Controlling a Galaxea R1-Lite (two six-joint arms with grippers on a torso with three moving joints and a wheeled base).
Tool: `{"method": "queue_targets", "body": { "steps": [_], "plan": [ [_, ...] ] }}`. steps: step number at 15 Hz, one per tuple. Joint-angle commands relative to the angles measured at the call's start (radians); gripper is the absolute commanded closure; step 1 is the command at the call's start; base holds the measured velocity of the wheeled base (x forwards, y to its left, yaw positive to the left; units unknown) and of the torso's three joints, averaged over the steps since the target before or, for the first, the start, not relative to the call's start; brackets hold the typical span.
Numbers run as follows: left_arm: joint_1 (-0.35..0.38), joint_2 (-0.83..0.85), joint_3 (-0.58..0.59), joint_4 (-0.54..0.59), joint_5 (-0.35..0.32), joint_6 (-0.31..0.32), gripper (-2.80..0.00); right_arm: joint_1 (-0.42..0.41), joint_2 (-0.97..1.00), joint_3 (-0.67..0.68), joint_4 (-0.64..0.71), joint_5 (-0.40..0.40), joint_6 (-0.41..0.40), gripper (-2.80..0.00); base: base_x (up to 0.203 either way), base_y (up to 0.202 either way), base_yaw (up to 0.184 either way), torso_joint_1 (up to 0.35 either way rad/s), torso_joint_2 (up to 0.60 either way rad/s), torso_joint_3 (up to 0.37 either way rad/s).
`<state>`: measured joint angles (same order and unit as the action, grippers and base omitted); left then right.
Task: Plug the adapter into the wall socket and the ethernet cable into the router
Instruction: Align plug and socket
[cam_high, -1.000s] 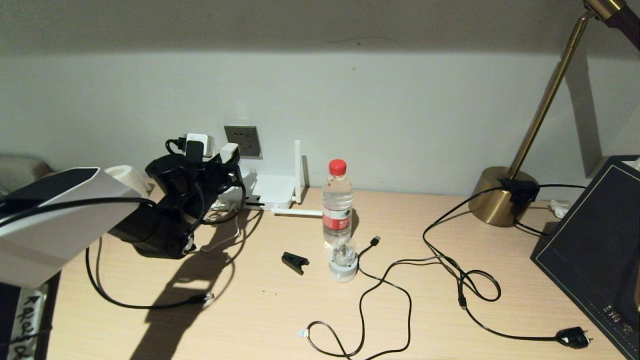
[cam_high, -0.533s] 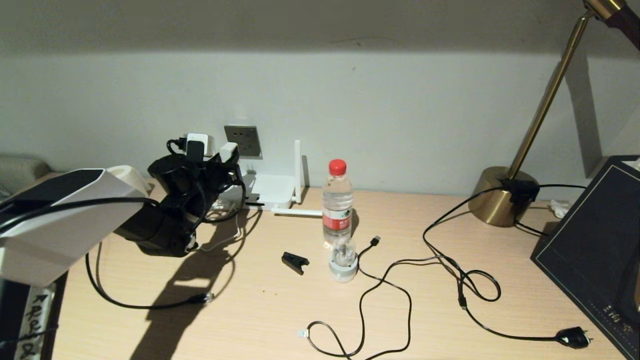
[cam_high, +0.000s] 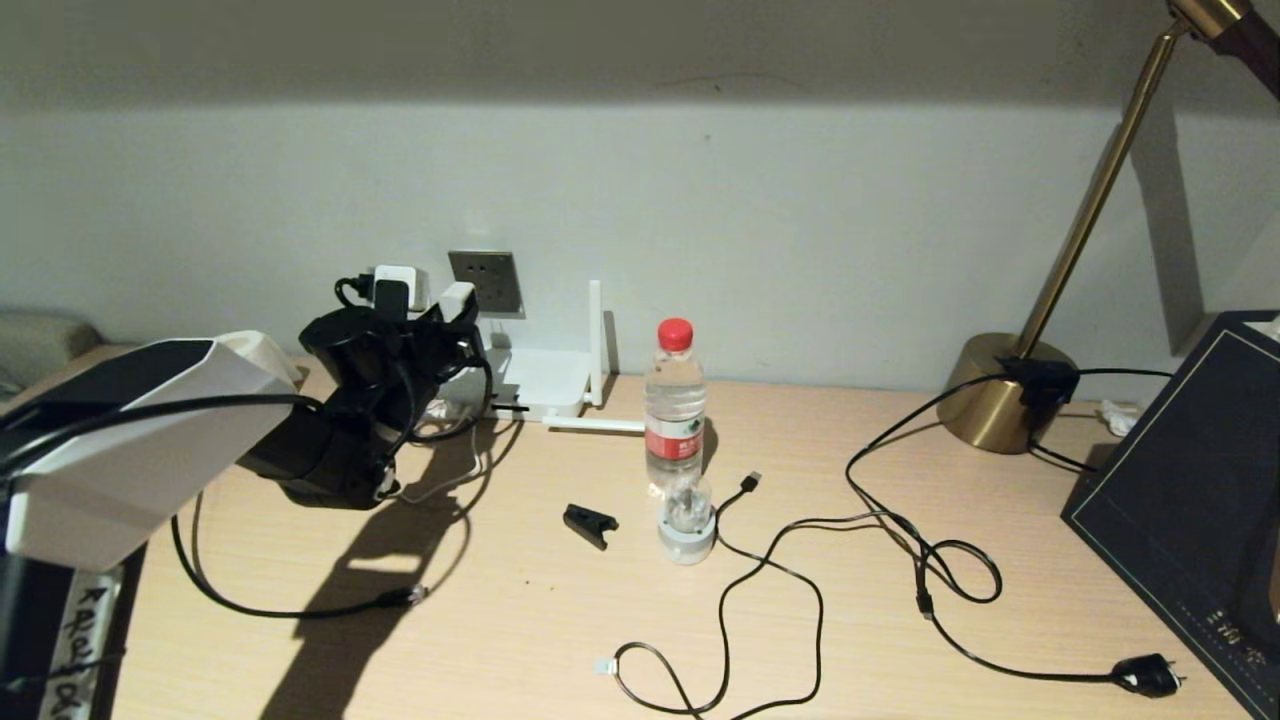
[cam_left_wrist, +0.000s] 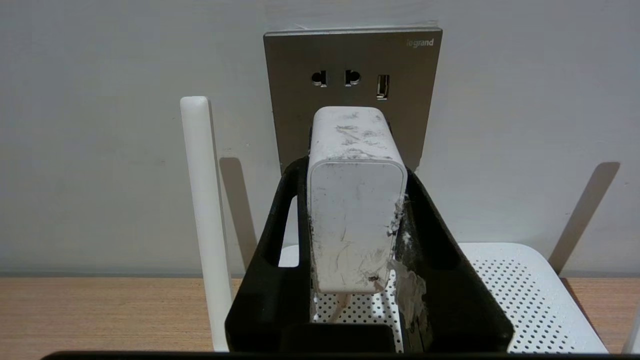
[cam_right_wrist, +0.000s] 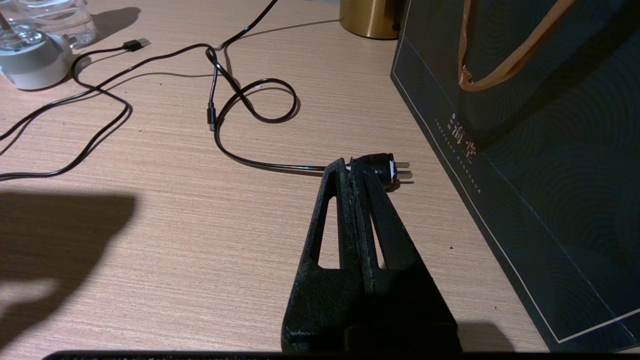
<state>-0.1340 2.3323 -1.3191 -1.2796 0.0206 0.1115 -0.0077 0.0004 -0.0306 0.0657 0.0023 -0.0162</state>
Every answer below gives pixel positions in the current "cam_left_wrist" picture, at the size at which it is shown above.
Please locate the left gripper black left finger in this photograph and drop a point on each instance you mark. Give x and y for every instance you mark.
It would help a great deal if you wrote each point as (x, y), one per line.
(272, 290)

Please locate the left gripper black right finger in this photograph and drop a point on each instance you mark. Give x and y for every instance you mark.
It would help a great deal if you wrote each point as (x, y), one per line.
(450, 300)

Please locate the white power adapter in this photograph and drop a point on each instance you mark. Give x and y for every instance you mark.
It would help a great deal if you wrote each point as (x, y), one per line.
(350, 215)

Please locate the white router with antennas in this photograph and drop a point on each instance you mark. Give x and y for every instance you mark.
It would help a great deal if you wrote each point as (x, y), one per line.
(515, 300)

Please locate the grey wall socket plate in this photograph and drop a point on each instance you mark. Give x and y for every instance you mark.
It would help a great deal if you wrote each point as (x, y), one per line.
(350, 60)

